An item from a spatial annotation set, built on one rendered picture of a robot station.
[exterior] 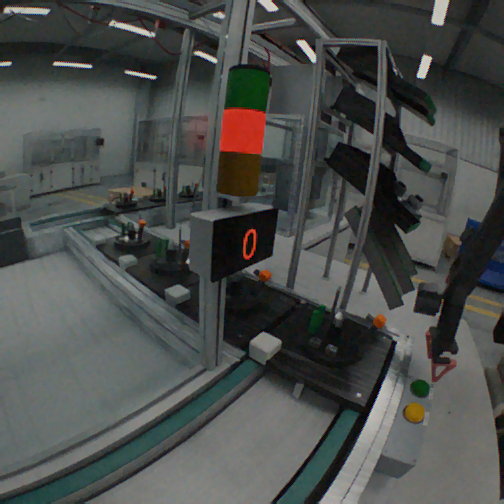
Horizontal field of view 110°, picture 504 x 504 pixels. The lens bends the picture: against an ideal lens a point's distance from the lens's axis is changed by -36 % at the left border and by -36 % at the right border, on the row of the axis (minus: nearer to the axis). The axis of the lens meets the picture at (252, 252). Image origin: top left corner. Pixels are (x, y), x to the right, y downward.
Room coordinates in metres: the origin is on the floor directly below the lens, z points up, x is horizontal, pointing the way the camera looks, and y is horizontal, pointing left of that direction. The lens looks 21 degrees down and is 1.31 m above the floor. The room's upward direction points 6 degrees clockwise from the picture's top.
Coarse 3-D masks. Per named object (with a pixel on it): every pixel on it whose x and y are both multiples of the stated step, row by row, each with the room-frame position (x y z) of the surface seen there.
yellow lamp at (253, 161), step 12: (228, 156) 0.30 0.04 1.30; (240, 156) 0.30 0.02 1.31; (252, 156) 0.31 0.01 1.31; (228, 168) 0.30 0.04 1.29; (240, 168) 0.30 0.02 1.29; (252, 168) 0.31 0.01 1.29; (228, 180) 0.30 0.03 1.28; (240, 180) 0.30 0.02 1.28; (252, 180) 0.31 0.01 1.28; (228, 192) 0.30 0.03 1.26; (240, 192) 0.30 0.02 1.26; (252, 192) 0.31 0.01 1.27
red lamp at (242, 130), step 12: (228, 120) 0.31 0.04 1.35; (240, 120) 0.30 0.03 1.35; (252, 120) 0.30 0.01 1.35; (264, 120) 0.32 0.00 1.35; (228, 132) 0.30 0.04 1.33; (240, 132) 0.30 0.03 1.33; (252, 132) 0.30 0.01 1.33; (228, 144) 0.30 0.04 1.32; (240, 144) 0.30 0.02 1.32; (252, 144) 0.30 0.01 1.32
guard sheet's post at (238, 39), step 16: (240, 0) 0.32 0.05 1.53; (240, 16) 0.33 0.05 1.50; (240, 32) 0.33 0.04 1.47; (240, 48) 0.34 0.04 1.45; (224, 64) 0.33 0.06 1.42; (224, 80) 0.33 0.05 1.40; (224, 96) 0.32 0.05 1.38; (208, 288) 0.33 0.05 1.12; (224, 288) 0.34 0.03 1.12; (208, 304) 0.33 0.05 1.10; (224, 304) 0.34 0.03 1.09; (208, 320) 0.33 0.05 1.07; (208, 336) 0.33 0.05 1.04; (208, 352) 0.33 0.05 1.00; (208, 368) 0.32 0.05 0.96
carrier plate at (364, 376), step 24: (312, 312) 0.53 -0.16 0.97; (288, 336) 0.43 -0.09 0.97; (384, 336) 0.44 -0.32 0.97; (288, 360) 0.36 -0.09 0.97; (360, 360) 0.36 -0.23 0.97; (384, 360) 0.36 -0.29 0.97; (312, 384) 0.30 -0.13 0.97; (336, 384) 0.30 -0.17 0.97; (360, 384) 0.30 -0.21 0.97; (360, 408) 0.25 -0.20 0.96
